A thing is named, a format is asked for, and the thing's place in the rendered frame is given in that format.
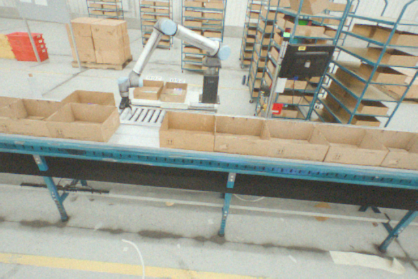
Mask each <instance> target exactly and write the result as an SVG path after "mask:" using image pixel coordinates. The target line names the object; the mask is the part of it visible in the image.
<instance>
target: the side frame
mask: <svg viewBox="0 0 418 279"><path fill-rule="evenodd" d="M5 144H6V145H7V146H6V145H5ZM14 145H15V147H14ZM22 145H23V146H24V147H23V146H22ZM31 146H32V147H33V149H32V147H31ZM40 147H42V149H41V148H40ZM49 148H50V149H51V150H50V149H49ZM58 149H59V150H60V151H59V150H58ZM67 149H68V150H69V152H68V151H67ZM76 150H77V153H76ZM85 151H86V154H85ZM0 152H12V153H19V154H32V155H40V156H53V157H67V158H74V159H88V160H95V161H109V162H116V163H130V164H135V163H137V164H144V165H158V166H165V167H178V168H186V169H199V170H207V171H219V172H233V173H240V174H254V175H261V176H275V177H282V178H296V179H303V180H317V181H324V182H345V183H352V184H366V185H373V186H387V187H394V188H408V189H418V174H415V173H408V172H394V171H381V170H374V169H360V168H353V167H338V166H331V165H317V164H310V163H290V162H282V161H268V160H260V159H247V158H239V157H226V156H213V155H205V154H191V153H183V152H170V151H162V150H149V149H142V148H128V147H121V146H107V145H99V144H78V143H71V142H58V141H50V140H36V139H22V138H14V137H1V136H0ZM93 152H95V154H93ZM102 152H103V153H104V155H103V153H102ZM111 153H113V156H112V154H111ZM120 154H121V157H120ZM129 155H130V156H131V158H130V157H129ZM138 156H139V159H138ZM147 156H148V159H147ZM156 158H157V160H156ZM165 158H166V161H165ZM174 159H175V161H174ZM182 160H183V161H184V162H182ZM191 160H193V162H191ZM200 161H202V163H201V164H200ZM209 162H211V165H209ZM218 163H219V165H218ZM227 164H229V166H227ZM236 164H237V167H236ZM246 165H247V167H246V168H245V166H246ZM254 166H255V169H254ZM263 167H265V169H264V170H263ZM273 168H274V170H272V169H273ZM281 169H283V171H281ZM291 169H292V172H290V171H291ZM299 171H301V172H300V173H299ZM309 171H310V173H309ZM318 172H319V174H317V173H318ZM308 173H309V174H308ZM327 173H328V175H327ZM336 174H337V175H336ZM326 175H327V176H326ZM335 175H336V176H335ZM345 175H347V176H346V177H344V176H345ZM355 175H356V176H355ZM364 176H365V177H364ZM377 176H378V177H379V178H376V177H377ZM354 177H355V178H354ZM363 177H364V179H363ZM373 177H375V178H374V179H373ZM382 178H383V180H382V181H381V179H382ZM392 179H393V180H392ZM391 180H392V181H391ZM401 180H402V181H401ZM390 181H391V182H390ZM400 181H401V182H400ZM410 181H411V183H410Z"/></svg>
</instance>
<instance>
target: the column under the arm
mask: <svg viewBox="0 0 418 279"><path fill-rule="evenodd" d="M206 72H207V71H204V72H203V83H202V93H199V101H198V103H204V104H215V105H220V101H219V95H218V94H217V89H218V82H219V73H218V71H216V74H207V73H206Z"/></svg>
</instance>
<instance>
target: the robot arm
mask: <svg viewBox="0 0 418 279"><path fill-rule="evenodd" d="M153 30H154V31H153V33H152V35H151V37H150V39H149V41H148V42H147V44H146V46H145V47H144V49H143V51H142V53H141V55H140V57H139V59H138V61H137V62H136V64H135V67H134V69H133V70H132V71H131V72H130V73H129V78H127V77H126V76H124V77H120V78H118V79H117V81H118V89H119V95H120V96H121V102H120V105H119V110H120V114H121V112H122V110H123V109H124V108H125V107H126V108H127V107H129V108H128V110H129V111H130V113H131V115H132V116H133V110H134V109H133V108H132V106H131V105H130V104H132V103H131V99H129V95H130V92H129V88H136V87H142V86H143V81H142V77H140V76H141V73H142V72H143V70H144V68H145V66H146V64H147V62H148V61H149V59H150V58H151V56H152V54H153V52H154V50H155V47H156V45H157V43H158V42H159V40H160V39H161V37H162V36H164V35H165V34H166V35H170V36H173V37H176V38H177V39H180V40H181V41H184V42H187V43H190V44H193V45H195V46H197V47H199V48H202V49H203V50H206V57H205V59H204V64H205V65H207V66H211V67H217V66H220V60H222V61H225V60H227V59H228V58H229V57H230V55H231V48H230V47H229V46H228V45H226V44H222V43H221V39H217V38H209V39H207V38H206V37H203V36H201V35H199V34H197V33H195V32H194V31H192V30H190V29H187V28H185V27H183V26H181V25H179V24H177V23H176V22H174V21H172V20H169V19H167V18H162V19H158V21H156V23H155V24H154V27H153Z"/></svg>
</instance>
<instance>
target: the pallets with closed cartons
mask: <svg viewBox="0 0 418 279"><path fill-rule="evenodd" d="M71 24H72V30H73V33H74V37H75V41H76V46H77V49H78V55H79V58H80V61H81V66H86V67H88V68H90V69H92V68H94V69H107V68H115V70H117V71H122V70H123V69H124V68H125V67H126V66H127V65H128V64H129V63H130V62H132V60H133V55H131V48H130V40H129V34H128V30H127V20H104V19H103V18H86V17H81V18H76V19H74V20H71ZM65 28H66V31H67V36H68V40H69V44H70V47H71V52H72V57H73V59H74V60H73V61H71V65H72V67H73V68H79V66H78V61H77V58H76V54H75V50H74V45H73V42H72V37H71V32H70V29H69V25H68V24H67V23H65ZM93 61H95V63H91V62H93ZM100 63H102V64H100ZM107 63H108V64H107ZM115 63H116V64H115ZM395 70H397V71H399V72H401V73H403V74H405V75H407V76H408V77H407V78H406V80H405V83H407V84H408V85H409V83H410V81H411V80H412V78H413V76H414V74H415V73H414V72H412V71H409V70H403V69H395ZM372 85H374V86H375V87H377V88H379V89H380V90H381V91H383V92H385V93H386V94H388V95H390V96H391V97H393V98H394V99H397V100H400V98H401V96H402V95H403V93H404V92H405V90H406V88H407V87H404V86H392V85H383V84H372ZM385 88H388V89H385ZM405 98H414V100H413V101H409V100H402V103H413V104H418V75H417V78H416V79H415V81H414V82H413V84H412V86H411V88H410V89H409V91H408V92H407V94H406V96H405Z"/></svg>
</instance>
